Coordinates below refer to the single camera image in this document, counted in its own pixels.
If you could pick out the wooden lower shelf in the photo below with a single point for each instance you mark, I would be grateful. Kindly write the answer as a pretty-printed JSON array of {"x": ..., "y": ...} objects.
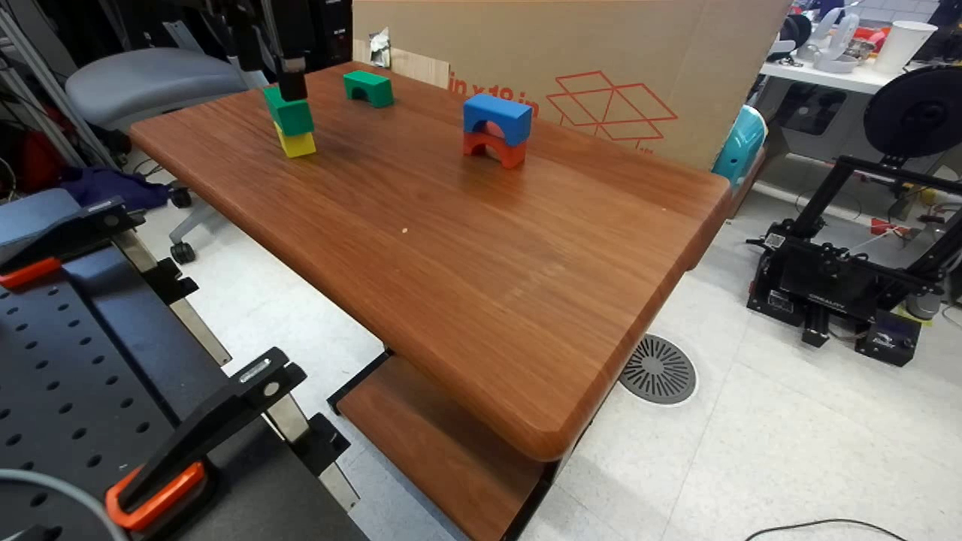
[{"x": 440, "y": 455}]

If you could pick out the green arch block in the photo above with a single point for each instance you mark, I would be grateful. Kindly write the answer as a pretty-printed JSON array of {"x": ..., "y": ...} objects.
[{"x": 367, "y": 88}]

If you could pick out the grey office chair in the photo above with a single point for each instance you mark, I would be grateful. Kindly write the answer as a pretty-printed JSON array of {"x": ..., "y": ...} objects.
[{"x": 153, "y": 84}]

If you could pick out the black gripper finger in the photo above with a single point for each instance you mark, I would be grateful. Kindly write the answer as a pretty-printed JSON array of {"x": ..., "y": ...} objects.
[{"x": 292, "y": 80}]

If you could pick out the red arch block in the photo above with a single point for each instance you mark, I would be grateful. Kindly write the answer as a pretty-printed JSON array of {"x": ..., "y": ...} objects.
[{"x": 496, "y": 147}]

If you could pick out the blue arch block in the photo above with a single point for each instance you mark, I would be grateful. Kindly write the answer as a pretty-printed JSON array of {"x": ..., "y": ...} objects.
[{"x": 499, "y": 114}]

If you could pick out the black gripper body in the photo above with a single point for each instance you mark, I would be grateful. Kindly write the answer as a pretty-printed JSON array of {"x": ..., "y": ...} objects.
[{"x": 292, "y": 29}]

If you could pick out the black 3D printer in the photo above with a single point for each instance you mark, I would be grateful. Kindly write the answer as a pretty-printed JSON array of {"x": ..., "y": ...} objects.
[{"x": 853, "y": 261}]

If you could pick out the round metal floor drain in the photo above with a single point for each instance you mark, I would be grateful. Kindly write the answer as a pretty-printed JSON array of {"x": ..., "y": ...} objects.
[{"x": 657, "y": 369}]

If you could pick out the large cardboard box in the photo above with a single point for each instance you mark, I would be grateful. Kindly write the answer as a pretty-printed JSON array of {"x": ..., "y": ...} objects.
[{"x": 581, "y": 71}]

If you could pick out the yellow block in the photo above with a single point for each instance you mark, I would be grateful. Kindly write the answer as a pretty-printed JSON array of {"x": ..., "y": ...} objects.
[{"x": 296, "y": 143}]

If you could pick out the white side table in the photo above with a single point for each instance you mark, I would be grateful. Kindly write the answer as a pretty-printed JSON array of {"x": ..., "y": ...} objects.
[{"x": 853, "y": 71}]

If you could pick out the black perforated breadboard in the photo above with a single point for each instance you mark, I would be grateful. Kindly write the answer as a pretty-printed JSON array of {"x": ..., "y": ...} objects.
[{"x": 70, "y": 400}]

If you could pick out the black filament spool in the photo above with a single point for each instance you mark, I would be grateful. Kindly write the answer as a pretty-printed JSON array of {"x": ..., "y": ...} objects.
[{"x": 915, "y": 109}]

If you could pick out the orange and black bar clamp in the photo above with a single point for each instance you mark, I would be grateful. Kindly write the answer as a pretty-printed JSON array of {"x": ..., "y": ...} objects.
[
  {"x": 191, "y": 440},
  {"x": 33, "y": 273}
]

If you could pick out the green rectangular block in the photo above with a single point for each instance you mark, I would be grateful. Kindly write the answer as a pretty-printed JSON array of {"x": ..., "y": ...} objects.
[{"x": 290, "y": 113}]

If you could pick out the teal plastic container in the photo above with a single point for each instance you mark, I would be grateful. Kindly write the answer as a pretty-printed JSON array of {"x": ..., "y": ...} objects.
[{"x": 742, "y": 143}]

